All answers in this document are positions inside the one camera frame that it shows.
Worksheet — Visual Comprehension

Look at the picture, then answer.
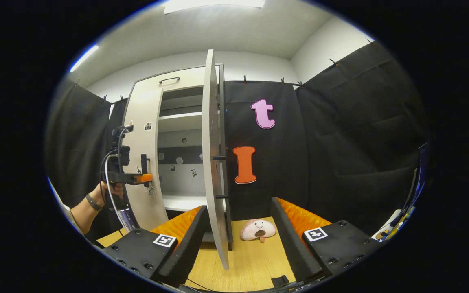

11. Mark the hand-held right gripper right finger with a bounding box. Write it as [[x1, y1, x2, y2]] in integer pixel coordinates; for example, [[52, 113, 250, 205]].
[[270, 197, 384, 284]]

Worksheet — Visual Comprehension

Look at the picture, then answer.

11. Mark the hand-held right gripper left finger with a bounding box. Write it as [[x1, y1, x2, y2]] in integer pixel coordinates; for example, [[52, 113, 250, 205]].
[[102, 205, 208, 287]]

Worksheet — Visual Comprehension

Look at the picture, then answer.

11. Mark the beige cabinet door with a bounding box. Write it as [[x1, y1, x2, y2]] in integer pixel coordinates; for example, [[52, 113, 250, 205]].
[[201, 49, 234, 271], [122, 81, 169, 232]]

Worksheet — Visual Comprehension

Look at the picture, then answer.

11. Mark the beige double-door shoe cabinet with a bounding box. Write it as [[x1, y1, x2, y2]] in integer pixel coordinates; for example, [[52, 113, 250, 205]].
[[121, 63, 234, 245]]

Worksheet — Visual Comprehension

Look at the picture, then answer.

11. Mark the pink plush toy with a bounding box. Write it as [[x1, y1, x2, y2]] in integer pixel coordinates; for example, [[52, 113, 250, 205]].
[[240, 219, 277, 243]]

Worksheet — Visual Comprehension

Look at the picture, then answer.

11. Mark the white blue box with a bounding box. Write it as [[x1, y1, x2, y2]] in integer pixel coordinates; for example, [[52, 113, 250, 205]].
[[118, 209, 138, 233]]

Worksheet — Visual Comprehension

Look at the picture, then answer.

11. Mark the dark wristband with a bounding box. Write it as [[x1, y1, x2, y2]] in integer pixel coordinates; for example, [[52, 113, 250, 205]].
[[85, 193, 103, 212]]

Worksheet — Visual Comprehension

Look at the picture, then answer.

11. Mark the person's white clothing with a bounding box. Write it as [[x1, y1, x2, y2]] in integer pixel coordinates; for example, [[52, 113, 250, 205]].
[[48, 178, 83, 236]]

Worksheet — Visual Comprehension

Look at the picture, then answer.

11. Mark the black backdrop cloth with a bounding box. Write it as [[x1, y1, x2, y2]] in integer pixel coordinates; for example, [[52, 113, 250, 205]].
[[45, 39, 431, 241]]

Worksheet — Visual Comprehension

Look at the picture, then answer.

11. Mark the long ceiling light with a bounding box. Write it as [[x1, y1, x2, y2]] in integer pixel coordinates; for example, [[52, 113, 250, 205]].
[[70, 44, 100, 73], [164, 0, 266, 15]]

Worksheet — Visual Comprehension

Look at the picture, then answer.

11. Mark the colourful printed item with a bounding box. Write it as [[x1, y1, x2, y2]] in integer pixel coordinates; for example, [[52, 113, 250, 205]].
[[372, 206, 416, 242]]

